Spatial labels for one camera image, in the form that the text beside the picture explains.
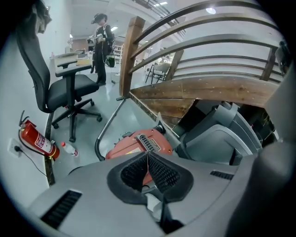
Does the black power cable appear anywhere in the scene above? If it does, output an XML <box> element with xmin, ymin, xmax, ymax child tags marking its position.
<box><xmin>15</xmin><ymin>145</ymin><xmax>49</xmax><ymax>178</ymax></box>

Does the wooden newel post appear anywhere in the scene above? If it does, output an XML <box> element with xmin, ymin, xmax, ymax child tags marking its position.
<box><xmin>119</xmin><ymin>16</ymin><xmax>146</xmax><ymax>98</ymax></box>

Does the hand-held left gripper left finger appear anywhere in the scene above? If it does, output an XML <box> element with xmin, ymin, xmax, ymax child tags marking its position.
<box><xmin>27</xmin><ymin>151</ymin><xmax>167</xmax><ymax>237</ymax></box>

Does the white table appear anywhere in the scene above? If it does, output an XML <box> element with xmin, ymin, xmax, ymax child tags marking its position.
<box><xmin>49</xmin><ymin>50</ymin><xmax>93</xmax><ymax>71</ymax></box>

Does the grey padded chair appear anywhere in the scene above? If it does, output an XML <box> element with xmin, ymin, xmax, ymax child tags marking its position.
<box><xmin>145</xmin><ymin>62</ymin><xmax>171</xmax><ymax>84</ymax></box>

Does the black office chair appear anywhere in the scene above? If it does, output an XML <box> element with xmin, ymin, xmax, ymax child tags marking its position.
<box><xmin>15</xmin><ymin>13</ymin><xmax>103</xmax><ymax>143</ymax></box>

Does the clear red-capped plastic bottle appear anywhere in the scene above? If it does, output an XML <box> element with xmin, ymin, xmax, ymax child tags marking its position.
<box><xmin>60</xmin><ymin>141</ymin><xmax>80</xmax><ymax>158</ymax></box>

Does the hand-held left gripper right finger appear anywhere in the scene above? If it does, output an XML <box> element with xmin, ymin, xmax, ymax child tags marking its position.
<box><xmin>148</xmin><ymin>151</ymin><xmax>239</xmax><ymax>234</ymax></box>

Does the green bag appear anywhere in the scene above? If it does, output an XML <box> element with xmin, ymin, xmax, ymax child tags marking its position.
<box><xmin>105</xmin><ymin>54</ymin><xmax>116</xmax><ymax>68</ymax></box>

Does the red fire extinguisher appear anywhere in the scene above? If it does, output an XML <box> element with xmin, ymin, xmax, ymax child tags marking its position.
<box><xmin>18</xmin><ymin>110</ymin><xmax>61</xmax><ymax>161</ymax></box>

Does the orange-red machine housing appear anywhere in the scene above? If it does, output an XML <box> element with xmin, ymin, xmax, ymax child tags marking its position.
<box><xmin>105</xmin><ymin>128</ymin><xmax>174</xmax><ymax>186</ymax></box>

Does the grey jacket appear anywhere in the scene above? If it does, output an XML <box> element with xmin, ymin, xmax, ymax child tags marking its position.
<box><xmin>29</xmin><ymin>0</ymin><xmax>53</xmax><ymax>35</ymax></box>

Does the white wall socket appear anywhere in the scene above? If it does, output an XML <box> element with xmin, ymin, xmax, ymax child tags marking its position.
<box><xmin>7</xmin><ymin>137</ymin><xmax>23</xmax><ymax>158</ymax></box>

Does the stack of grey chairs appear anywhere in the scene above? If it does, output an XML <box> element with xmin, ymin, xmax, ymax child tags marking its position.
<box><xmin>175</xmin><ymin>101</ymin><xmax>264</xmax><ymax>166</ymax></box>

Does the metal handle with black grip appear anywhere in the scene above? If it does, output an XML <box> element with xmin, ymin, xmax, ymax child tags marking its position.
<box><xmin>94</xmin><ymin>96</ymin><xmax>127</xmax><ymax>162</ymax></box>

